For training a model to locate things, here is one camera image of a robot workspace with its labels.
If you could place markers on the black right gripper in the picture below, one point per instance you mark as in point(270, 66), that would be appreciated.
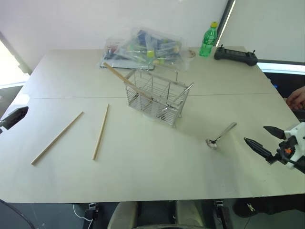
point(284, 152)

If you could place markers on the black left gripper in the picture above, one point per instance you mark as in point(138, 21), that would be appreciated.
point(2, 125)

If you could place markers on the bystander bare hand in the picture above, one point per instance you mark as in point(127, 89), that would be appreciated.
point(297, 97)

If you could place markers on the silver metal spoon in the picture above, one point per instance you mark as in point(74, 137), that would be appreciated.
point(222, 135)

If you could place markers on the wooden chopstick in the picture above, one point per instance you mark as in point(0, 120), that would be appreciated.
point(100, 132)
point(119, 75)
point(57, 138)

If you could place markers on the black remote controller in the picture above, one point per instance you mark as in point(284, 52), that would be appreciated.
point(234, 55)

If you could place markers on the grey rounded shape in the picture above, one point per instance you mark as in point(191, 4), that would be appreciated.
point(189, 213)
point(124, 215)

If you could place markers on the green plastic soda bottle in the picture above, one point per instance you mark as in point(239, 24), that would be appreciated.
point(207, 41)

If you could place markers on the clear plastic bag of items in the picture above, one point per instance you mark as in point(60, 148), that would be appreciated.
point(145, 48)

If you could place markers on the dark window frame post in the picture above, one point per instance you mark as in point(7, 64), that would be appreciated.
point(225, 21)

